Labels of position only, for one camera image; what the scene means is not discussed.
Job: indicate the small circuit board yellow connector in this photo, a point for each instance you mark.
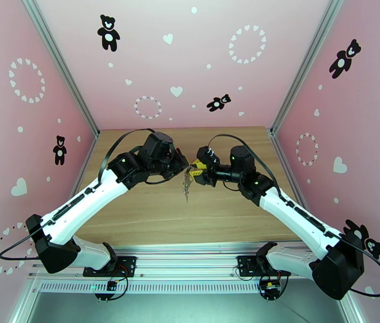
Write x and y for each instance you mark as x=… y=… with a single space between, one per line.
x=270 y=288

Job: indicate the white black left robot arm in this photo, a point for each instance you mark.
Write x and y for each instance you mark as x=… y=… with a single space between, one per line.
x=82 y=204

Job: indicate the aluminium table side rail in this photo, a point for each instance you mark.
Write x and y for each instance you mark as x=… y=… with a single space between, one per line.
x=87 y=160
x=281 y=157

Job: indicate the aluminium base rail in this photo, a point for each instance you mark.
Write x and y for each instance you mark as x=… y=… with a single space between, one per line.
x=186 y=261

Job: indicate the perforated metal vent strip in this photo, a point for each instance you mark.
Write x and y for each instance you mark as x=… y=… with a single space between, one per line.
x=176 y=287

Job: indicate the grey metal panel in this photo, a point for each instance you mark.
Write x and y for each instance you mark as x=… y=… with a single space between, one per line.
x=183 y=310

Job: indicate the small black circuit board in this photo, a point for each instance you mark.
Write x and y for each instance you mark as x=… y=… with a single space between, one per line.
x=111 y=285

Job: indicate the aluminium frame corner post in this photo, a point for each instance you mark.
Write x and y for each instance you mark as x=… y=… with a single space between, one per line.
x=307 y=63
x=61 y=63

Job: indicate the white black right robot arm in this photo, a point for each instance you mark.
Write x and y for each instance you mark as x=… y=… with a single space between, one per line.
x=294 y=214

